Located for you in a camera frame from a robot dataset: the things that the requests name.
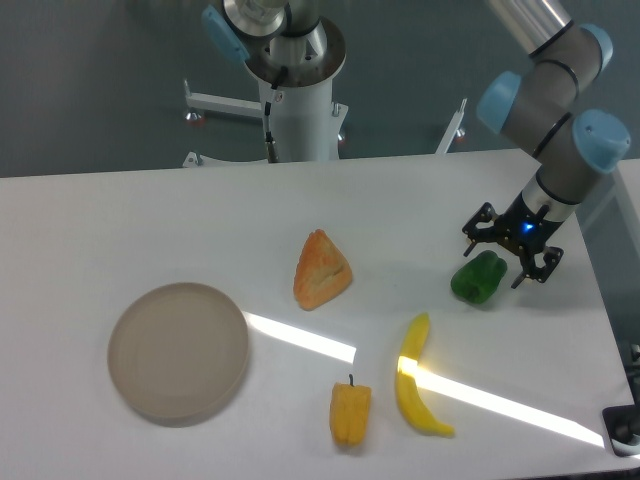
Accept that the black clamp at table edge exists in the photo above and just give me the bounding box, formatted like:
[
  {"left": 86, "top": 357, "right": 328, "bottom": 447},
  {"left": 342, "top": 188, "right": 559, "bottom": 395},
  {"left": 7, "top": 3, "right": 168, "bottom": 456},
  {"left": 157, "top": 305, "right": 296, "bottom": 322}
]
[{"left": 601, "top": 343, "right": 640, "bottom": 458}]

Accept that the green bell pepper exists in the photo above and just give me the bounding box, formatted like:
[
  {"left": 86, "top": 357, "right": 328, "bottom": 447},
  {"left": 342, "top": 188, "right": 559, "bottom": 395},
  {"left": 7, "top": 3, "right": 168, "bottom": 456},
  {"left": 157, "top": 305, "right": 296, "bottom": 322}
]
[{"left": 450, "top": 251, "right": 507, "bottom": 305}]

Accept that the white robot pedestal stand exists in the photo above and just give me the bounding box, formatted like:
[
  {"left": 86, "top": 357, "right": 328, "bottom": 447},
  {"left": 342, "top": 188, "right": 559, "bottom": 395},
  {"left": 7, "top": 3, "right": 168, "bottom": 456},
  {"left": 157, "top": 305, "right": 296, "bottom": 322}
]
[{"left": 180, "top": 14, "right": 469, "bottom": 169}]

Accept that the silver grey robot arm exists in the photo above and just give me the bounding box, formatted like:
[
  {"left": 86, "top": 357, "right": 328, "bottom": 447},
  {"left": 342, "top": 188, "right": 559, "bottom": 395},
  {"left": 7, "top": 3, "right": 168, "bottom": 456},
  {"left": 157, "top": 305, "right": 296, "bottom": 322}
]
[{"left": 201, "top": 1, "right": 631, "bottom": 282}]

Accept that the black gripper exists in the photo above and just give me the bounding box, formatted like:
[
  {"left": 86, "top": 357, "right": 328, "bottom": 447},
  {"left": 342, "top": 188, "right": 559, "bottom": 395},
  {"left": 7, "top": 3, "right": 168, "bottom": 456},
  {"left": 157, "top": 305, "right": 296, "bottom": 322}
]
[{"left": 462, "top": 193, "right": 564, "bottom": 289}]

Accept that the orange pastry wedge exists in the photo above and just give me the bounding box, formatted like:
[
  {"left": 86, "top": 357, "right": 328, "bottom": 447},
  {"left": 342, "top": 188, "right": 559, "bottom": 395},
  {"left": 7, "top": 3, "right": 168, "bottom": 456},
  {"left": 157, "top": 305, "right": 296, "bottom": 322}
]
[{"left": 293, "top": 229, "right": 353, "bottom": 311}]

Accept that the yellow bell pepper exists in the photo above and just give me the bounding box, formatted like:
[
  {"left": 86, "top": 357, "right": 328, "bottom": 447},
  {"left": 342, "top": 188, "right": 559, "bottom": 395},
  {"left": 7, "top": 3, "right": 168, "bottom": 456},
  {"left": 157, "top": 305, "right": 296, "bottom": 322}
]
[{"left": 329, "top": 374, "right": 372, "bottom": 447}]

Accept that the yellow banana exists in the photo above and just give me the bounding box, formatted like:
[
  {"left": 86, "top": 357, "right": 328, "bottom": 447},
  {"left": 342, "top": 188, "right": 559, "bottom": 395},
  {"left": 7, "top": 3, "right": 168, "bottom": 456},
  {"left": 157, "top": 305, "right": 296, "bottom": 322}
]
[{"left": 394, "top": 313, "right": 455, "bottom": 438}]

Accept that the black cable on pedestal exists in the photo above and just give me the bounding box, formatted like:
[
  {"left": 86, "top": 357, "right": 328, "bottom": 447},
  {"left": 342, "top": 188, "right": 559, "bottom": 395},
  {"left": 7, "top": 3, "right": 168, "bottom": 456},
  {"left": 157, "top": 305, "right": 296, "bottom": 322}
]
[{"left": 262, "top": 65, "right": 289, "bottom": 164}]

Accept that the beige round plate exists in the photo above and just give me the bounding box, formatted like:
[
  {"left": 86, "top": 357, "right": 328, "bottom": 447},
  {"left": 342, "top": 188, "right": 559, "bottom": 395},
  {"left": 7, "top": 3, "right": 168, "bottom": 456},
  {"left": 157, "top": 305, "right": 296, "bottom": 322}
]
[{"left": 107, "top": 282, "right": 250, "bottom": 428}]

